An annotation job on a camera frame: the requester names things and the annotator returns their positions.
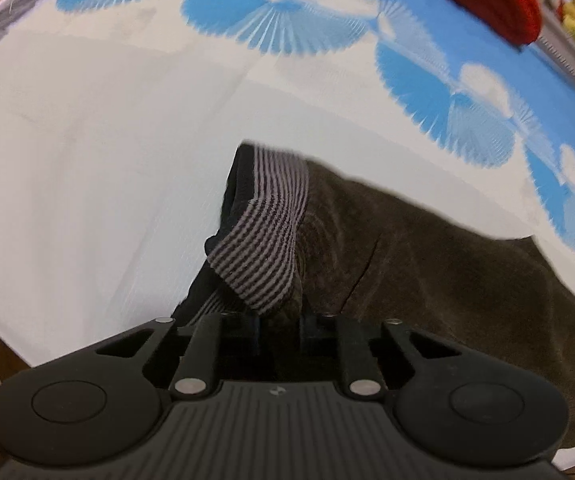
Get dark olive corduroy pants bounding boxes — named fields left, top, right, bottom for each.
left=172, top=142, right=575, bottom=463

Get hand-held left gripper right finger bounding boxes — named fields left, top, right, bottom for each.
left=300, top=312, right=469, bottom=401

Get blue white printed bed sheet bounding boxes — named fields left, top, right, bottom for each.
left=0, top=0, right=575, bottom=480

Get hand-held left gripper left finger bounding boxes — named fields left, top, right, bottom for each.
left=95, top=312, right=262, bottom=401

